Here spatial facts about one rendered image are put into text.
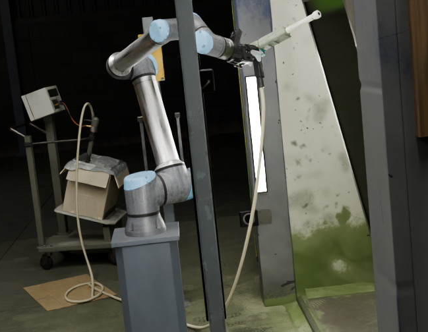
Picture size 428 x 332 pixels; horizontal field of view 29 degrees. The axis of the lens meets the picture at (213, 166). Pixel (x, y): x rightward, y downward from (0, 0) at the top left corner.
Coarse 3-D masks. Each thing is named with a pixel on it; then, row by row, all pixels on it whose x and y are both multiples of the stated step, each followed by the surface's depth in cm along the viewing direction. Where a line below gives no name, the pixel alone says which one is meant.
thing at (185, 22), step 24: (192, 24) 241; (192, 48) 242; (192, 72) 243; (192, 96) 244; (192, 120) 245; (192, 144) 246; (216, 240) 251; (216, 264) 252; (216, 288) 253; (216, 312) 254
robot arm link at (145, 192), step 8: (128, 176) 377; (136, 176) 374; (144, 176) 371; (152, 176) 372; (160, 176) 378; (128, 184) 371; (136, 184) 369; (144, 184) 370; (152, 184) 372; (160, 184) 375; (128, 192) 372; (136, 192) 370; (144, 192) 370; (152, 192) 372; (160, 192) 374; (128, 200) 373; (136, 200) 371; (144, 200) 371; (152, 200) 372; (160, 200) 375; (128, 208) 374; (136, 208) 371; (144, 208) 371; (152, 208) 373
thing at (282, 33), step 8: (312, 16) 339; (320, 16) 338; (296, 24) 345; (304, 24) 344; (272, 32) 353; (280, 32) 350; (288, 32) 350; (264, 40) 356; (272, 40) 353; (280, 40) 353; (264, 48) 359; (256, 64) 360; (256, 72) 359
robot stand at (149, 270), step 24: (120, 240) 368; (144, 240) 365; (168, 240) 366; (120, 264) 369; (144, 264) 368; (168, 264) 368; (120, 288) 372; (144, 288) 369; (168, 288) 370; (144, 312) 371; (168, 312) 372
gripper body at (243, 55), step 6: (234, 48) 346; (240, 48) 352; (246, 48) 352; (234, 54) 348; (240, 54) 351; (246, 54) 351; (228, 60) 348; (234, 60) 349; (240, 60) 351; (246, 60) 350; (252, 60) 352; (234, 66) 354; (240, 66) 356
